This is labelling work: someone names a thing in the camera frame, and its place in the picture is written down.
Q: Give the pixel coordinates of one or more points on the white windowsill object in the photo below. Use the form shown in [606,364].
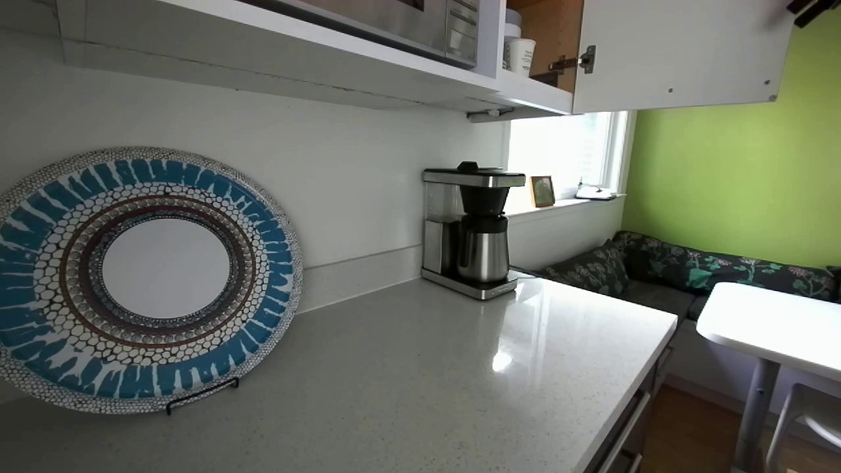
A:
[594,193]

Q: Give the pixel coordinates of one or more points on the white table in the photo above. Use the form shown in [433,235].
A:
[770,323]

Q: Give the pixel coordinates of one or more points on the metal under-cabinet bar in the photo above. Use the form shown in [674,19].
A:
[496,114]

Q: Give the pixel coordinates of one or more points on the floral bench cushion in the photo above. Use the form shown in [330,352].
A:
[701,266]

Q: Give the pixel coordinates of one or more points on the stacked white containers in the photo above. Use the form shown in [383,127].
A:
[511,29]

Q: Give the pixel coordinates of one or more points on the stainless steel microwave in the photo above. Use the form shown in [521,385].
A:
[385,22]

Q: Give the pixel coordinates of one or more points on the dark floral pillow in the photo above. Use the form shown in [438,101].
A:
[594,266]

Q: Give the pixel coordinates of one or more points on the metal door hinge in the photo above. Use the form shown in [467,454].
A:
[585,58]

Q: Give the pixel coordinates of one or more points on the dark base cabinet with drawers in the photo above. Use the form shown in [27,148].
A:
[644,422]

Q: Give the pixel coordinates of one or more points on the white framed window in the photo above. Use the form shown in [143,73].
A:
[561,148]

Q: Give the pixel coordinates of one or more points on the small wooden picture frame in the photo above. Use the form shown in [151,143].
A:
[543,189]

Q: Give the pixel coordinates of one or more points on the white wall cabinet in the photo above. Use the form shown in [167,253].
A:
[264,65]

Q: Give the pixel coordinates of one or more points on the steel and black coffee maker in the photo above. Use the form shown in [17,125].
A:
[481,253]

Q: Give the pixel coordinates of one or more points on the blue patterned decorative plate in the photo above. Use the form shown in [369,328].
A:
[53,226]

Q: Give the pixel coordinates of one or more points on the white cabinet door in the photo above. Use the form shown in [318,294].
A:
[684,52]

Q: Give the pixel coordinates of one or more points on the white paper cup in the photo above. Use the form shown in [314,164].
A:
[521,56]

